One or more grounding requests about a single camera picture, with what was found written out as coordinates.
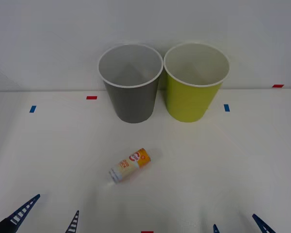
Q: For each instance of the grey plastic waste bin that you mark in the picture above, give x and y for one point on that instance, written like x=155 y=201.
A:
x=129 y=102

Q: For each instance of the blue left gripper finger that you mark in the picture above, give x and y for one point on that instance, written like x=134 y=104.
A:
x=19 y=214
x=74 y=223

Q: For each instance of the yellow-green plastic waste bin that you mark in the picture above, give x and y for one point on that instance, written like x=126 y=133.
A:
x=189 y=102

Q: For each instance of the small bottle with orange label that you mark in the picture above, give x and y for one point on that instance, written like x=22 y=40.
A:
x=131 y=165

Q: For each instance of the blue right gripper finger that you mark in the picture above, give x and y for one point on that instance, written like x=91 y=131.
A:
x=215 y=229
x=263 y=224

